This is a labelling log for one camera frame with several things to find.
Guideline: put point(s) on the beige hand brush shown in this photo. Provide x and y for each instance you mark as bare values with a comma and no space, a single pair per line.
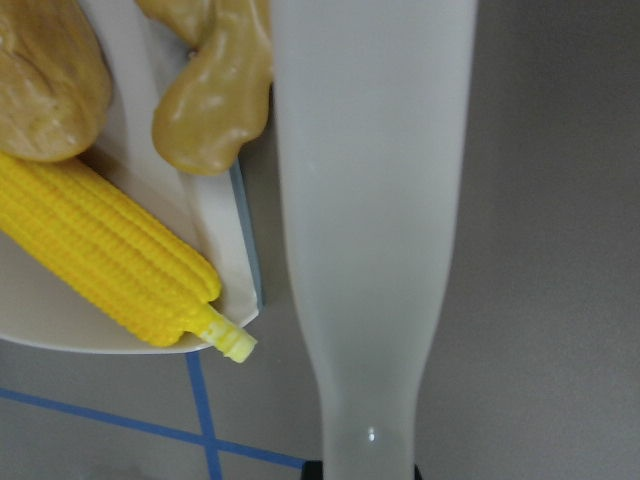
371,102

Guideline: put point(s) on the toy ginger root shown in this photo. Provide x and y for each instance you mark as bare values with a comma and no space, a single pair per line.
220,101

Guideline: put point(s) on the yellow toy corn cob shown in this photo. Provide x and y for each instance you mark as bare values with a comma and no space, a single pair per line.
115,254

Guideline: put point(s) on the beige plastic dustpan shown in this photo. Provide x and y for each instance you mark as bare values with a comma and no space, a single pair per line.
208,212

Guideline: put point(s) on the brown toy potato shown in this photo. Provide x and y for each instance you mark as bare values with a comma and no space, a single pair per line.
55,85

